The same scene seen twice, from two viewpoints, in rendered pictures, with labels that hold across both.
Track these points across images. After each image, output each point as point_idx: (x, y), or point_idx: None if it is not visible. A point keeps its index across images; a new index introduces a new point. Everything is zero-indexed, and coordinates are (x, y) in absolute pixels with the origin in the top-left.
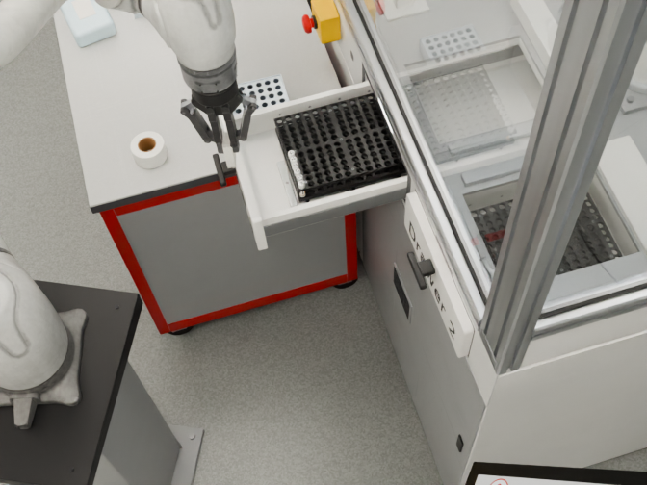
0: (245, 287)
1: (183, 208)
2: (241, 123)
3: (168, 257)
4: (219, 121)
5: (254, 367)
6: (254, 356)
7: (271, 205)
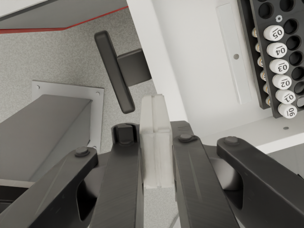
0: (124, 4)
1: (56, 2)
2: (242, 177)
3: (52, 18)
4: (139, 213)
5: (132, 44)
6: (131, 35)
7: (205, 93)
